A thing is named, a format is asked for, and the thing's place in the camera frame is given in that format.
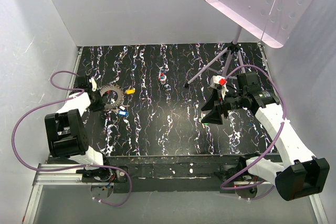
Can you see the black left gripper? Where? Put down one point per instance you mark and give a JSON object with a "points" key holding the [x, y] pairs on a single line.
{"points": [[100, 105]]}

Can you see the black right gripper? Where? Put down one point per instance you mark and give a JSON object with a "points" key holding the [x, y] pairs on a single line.
{"points": [[214, 117]]}

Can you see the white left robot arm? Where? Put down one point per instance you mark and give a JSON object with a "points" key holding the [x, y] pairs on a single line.
{"points": [[66, 134]]}

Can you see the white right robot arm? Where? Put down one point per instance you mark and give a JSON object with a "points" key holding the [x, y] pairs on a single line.
{"points": [[301, 172]]}

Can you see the black base board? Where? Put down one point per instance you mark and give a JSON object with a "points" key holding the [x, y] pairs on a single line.
{"points": [[176, 173]]}

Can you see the lilac music stand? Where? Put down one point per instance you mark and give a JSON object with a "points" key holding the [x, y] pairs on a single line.
{"points": [[296, 39]]}

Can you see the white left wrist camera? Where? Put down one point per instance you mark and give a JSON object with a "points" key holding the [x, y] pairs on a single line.
{"points": [[93, 84]]}

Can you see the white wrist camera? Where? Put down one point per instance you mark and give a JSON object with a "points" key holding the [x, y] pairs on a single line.
{"points": [[93, 84], [219, 83]]}

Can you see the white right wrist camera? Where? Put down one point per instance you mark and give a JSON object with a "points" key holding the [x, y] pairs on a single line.
{"points": [[219, 83]]}

